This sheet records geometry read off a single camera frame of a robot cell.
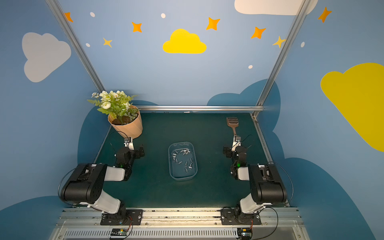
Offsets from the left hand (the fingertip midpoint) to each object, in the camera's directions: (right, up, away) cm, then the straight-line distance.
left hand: (134, 144), depth 94 cm
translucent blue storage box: (+32, -11, 0) cm, 33 cm away
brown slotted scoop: (+69, +15, +21) cm, 74 cm away
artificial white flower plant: (-6, +24, -9) cm, 27 cm away
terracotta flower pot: (-2, +12, -3) cm, 13 cm away
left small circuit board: (+2, -41, -22) cm, 46 cm away
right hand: (+66, +1, +1) cm, 66 cm away
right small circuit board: (+64, -42, -21) cm, 79 cm away
